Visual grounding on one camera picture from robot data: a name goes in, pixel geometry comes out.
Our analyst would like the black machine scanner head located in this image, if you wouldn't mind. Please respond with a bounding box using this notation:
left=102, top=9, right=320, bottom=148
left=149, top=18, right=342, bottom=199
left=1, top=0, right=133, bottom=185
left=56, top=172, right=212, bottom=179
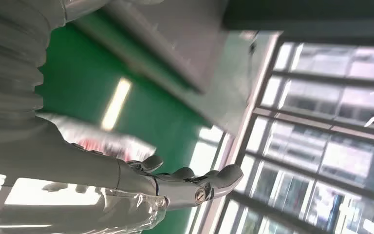
left=222, top=0, right=374, bottom=46

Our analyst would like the ribbed grey right arm sleeve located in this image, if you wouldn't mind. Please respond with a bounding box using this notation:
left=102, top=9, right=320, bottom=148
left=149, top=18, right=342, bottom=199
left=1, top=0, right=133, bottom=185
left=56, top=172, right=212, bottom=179
left=0, top=0, right=68, bottom=125

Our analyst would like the silver conveyor side rail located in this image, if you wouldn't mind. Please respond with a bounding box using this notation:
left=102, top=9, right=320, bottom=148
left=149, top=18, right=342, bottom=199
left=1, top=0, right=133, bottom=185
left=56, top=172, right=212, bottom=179
left=73, top=14, right=281, bottom=137

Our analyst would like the window with dark frame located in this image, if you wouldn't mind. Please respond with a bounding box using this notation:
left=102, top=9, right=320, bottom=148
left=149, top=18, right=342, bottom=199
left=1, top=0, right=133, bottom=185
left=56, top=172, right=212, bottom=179
left=187, top=30, right=374, bottom=234

